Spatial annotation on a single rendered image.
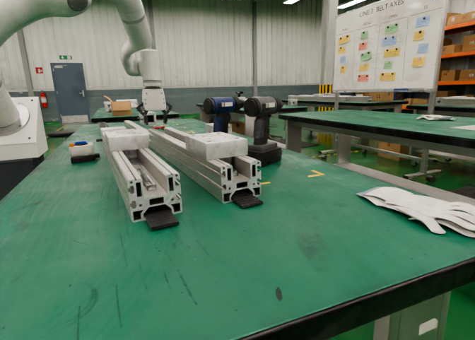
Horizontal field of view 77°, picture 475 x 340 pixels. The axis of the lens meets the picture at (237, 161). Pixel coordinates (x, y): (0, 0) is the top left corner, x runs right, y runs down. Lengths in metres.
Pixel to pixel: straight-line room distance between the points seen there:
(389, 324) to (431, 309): 0.11
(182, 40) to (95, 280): 12.41
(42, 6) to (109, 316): 0.96
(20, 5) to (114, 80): 11.19
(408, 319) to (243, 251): 0.36
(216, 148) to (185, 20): 12.31
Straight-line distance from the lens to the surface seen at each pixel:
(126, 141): 0.90
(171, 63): 12.54
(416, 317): 0.72
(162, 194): 0.61
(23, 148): 1.45
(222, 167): 0.64
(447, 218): 0.62
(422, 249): 0.55
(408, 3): 3.82
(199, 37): 12.94
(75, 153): 1.22
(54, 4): 1.13
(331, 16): 9.35
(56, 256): 0.56
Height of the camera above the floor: 1.02
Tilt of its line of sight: 14 degrees down
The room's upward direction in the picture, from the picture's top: 2 degrees counter-clockwise
